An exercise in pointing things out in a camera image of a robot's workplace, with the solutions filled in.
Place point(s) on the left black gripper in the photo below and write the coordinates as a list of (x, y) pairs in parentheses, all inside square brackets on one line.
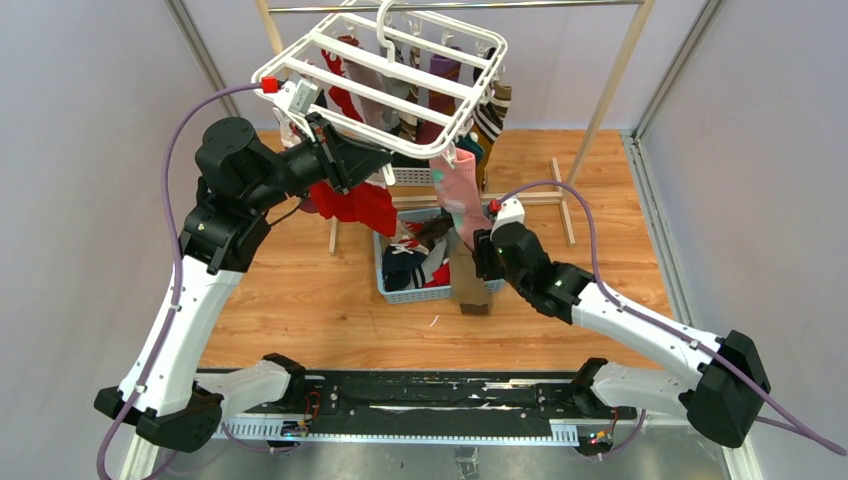
[(346, 162)]

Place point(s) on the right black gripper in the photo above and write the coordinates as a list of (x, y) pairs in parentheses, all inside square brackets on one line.
[(482, 254)]

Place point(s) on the beige brown cuff sock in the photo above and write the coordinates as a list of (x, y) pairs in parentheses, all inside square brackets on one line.
[(469, 291)]

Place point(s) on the red santa sock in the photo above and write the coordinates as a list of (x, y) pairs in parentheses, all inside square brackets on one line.
[(371, 206)]

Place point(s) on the red snowman sock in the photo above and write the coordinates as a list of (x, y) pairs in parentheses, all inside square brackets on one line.
[(326, 200)]

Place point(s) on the white clip sock hanger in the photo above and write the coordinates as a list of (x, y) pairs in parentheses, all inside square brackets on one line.
[(396, 75)]

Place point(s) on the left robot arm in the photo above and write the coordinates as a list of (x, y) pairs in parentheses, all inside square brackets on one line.
[(241, 179)]

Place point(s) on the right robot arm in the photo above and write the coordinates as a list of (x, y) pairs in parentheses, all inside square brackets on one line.
[(714, 382)]

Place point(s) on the pile of socks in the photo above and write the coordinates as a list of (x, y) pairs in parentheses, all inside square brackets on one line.
[(417, 255)]

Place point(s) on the white plastic basket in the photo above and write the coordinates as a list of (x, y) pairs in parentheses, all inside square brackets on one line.
[(412, 176)]

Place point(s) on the blue plastic basket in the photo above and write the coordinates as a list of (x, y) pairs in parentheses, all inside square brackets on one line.
[(411, 296)]

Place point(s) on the pink patterned sock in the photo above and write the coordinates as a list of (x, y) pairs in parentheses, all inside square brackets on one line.
[(457, 193)]

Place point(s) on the grey sock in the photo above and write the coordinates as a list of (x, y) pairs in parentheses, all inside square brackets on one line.
[(389, 117)]

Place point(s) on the dark green sock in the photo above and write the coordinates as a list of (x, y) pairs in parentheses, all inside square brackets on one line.
[(469, 143)]

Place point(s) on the brown striped sock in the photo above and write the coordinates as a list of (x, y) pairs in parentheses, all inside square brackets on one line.
[(489, 118)]

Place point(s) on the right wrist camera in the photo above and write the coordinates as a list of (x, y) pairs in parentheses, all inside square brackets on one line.
[(506, 212)]

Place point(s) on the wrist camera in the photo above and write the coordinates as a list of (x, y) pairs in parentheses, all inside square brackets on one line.
[(506, 212), (291, 105)]

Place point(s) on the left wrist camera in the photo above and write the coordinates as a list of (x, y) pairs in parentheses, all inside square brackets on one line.
[(291, 105)]

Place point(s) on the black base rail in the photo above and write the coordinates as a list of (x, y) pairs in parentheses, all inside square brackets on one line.
[(455, 406)]

